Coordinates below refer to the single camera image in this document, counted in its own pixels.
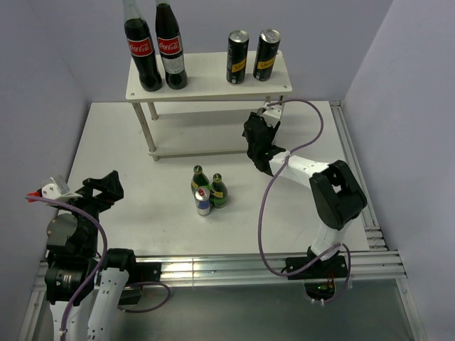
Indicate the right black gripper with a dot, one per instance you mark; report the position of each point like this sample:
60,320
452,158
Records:
272,131

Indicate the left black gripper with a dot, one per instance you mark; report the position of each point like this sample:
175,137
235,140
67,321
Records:
109,187

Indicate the Red Bull can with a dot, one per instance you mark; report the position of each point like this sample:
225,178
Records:
202,200

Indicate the dark gold-band beverage can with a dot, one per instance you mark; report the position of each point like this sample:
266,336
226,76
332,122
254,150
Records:
267,48

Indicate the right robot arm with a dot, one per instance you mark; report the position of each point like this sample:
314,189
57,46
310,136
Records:
337,195

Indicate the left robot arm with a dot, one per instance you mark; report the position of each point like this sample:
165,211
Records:
84,293

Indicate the white two-tier shelf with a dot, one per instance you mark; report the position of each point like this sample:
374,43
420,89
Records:
207,116

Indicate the front green glass bottle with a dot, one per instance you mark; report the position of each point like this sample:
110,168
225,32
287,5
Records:
218,192

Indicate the green glass bottle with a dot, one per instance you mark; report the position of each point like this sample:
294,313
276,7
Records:
218,192
199,179

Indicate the rear green glass bottle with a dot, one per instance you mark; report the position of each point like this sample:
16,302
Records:
199,179

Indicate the right Coca-Cola glass bottle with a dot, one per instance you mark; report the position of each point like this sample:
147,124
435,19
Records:
170,46

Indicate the coca-cola glass bottle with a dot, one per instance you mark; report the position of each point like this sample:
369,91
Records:
170,46
141,46

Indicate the left Coca-Cola glass bottle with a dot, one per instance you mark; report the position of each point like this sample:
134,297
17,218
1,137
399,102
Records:
141,46

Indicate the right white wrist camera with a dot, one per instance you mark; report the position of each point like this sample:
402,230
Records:
271,112

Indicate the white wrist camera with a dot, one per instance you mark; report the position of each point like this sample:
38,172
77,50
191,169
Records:
271,112
54,188

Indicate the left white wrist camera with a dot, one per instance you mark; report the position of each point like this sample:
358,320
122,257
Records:
54,188

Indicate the aluminium frame rail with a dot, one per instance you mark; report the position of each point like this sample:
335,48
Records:
376,264

